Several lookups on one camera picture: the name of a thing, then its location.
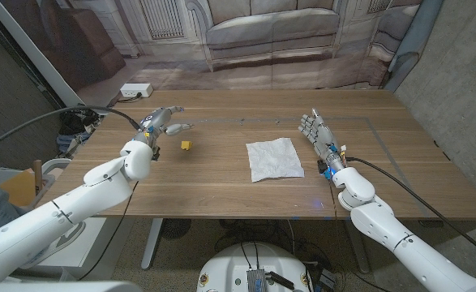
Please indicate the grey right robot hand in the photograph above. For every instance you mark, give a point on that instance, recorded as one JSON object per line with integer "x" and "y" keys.
{"x": 322, "y": 138}

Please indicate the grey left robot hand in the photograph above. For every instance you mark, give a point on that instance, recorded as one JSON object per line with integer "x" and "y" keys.
{"x": 156, "y": 119}

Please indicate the small yellow plastic item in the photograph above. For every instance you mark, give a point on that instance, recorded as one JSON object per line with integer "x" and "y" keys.
{"x": 186, "y": 145}

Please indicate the white tissue paper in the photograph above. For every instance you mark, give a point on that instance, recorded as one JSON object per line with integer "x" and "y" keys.
{"x": 274, "y": 160}

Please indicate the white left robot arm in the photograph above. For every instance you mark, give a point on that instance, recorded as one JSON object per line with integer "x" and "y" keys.
{"x": 79, "y": 203}

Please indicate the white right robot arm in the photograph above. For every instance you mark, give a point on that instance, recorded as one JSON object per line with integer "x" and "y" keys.
{"x": 383, "y": 227}

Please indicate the white power strip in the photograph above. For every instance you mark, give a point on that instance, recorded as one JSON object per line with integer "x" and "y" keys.
{"x": 136, "y": 90}

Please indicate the white chair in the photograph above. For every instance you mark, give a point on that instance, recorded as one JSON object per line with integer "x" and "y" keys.
{"x": 57, "y": 164}

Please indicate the grey table leg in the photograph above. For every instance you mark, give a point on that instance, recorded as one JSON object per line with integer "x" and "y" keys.
{"x": 357, "y": 243}

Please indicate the printed sofa room backdrop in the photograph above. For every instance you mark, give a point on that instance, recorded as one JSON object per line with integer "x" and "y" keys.
{"x": 262, "y": 40}

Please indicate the grey blue rolled sheet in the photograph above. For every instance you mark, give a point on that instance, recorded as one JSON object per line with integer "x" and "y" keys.
{"x": 414, "y": 40}

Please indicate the white floor panel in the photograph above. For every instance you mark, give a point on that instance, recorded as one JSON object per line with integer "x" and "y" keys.
{"x": 91, "y": 243}

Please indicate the orange cardboard box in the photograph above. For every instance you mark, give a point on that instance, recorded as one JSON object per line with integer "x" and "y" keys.
{"x": 18, "y": 188}

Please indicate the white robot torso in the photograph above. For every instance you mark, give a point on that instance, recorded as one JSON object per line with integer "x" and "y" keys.
{"x": 229, "y": 263}

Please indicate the grey finned electronics box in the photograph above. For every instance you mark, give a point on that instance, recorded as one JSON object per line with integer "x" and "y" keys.
{"x": 256, "y": 280}

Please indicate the white backdrop frame pole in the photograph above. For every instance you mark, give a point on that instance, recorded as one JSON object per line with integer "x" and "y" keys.
{"x": 39, "y": 57}

